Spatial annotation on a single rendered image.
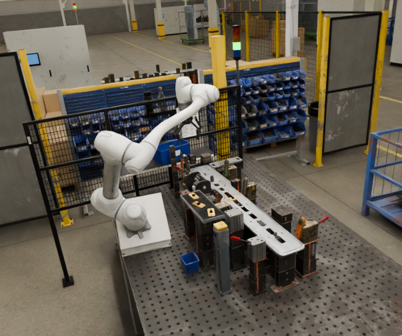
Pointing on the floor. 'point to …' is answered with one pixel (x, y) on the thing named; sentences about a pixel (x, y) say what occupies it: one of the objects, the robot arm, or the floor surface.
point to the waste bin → (313, 125)
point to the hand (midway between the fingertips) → (189, 140)
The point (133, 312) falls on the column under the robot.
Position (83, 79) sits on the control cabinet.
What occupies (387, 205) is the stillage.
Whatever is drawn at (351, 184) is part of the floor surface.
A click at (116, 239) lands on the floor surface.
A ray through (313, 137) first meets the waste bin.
